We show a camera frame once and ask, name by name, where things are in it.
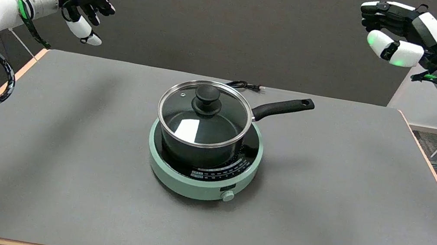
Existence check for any thin white rod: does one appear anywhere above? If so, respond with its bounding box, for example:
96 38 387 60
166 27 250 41
5 29 40 60

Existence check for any glass pot lid black knob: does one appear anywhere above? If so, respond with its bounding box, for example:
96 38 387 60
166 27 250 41
153 73 258 155

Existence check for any green black left wrist cable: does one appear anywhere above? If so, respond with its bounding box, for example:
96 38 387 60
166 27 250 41
11 0 58 49

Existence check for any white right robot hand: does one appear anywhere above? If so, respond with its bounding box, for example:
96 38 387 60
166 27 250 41
352 0 437 73

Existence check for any black cooker power cord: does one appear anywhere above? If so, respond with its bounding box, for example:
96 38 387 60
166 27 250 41
224 78 264 94

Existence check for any black saucepan with handle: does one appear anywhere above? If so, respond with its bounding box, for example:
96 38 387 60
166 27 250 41
153 76 316 184

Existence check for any green induction cooker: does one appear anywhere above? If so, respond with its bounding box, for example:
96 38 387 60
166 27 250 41
141 106 268 209

